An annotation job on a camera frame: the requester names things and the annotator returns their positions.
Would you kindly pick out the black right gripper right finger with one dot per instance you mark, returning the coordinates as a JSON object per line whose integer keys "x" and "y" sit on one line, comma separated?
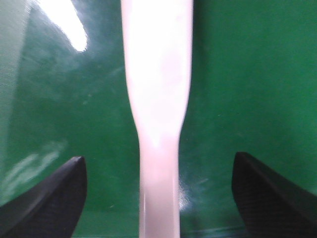
{"x": 270, "y": 205}

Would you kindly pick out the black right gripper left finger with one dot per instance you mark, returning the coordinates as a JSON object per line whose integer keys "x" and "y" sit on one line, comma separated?
{"x": 50, "y": 209}

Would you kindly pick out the beige hand brush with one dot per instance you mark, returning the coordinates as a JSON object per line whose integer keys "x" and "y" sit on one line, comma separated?
{"x": 157, "y": 38}

